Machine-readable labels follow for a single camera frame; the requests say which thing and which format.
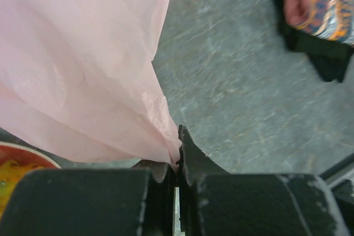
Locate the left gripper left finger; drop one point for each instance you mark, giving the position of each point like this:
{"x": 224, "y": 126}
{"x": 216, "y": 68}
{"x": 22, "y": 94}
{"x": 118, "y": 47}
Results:
{"x": 135, "y": 201}

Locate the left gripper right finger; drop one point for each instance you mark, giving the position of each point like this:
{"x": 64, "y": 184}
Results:
{"x": 216, "y": 202}

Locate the pineapple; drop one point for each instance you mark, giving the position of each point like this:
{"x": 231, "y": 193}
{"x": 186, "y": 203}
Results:
{"x": 11, "y": 174}

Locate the pink plastic bag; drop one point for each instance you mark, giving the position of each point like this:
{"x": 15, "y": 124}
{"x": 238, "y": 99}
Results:
{"x": 77, "y": 79}

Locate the white fruit plate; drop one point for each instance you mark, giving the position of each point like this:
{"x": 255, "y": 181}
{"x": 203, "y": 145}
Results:
{"x": 24, "y": 156}

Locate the black cloth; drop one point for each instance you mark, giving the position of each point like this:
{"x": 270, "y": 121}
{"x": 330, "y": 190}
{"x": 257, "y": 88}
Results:
{"x": 329, "y": 58}

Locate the red printed t-shirt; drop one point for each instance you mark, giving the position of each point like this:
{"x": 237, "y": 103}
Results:
{"x": 326, "y": 19}

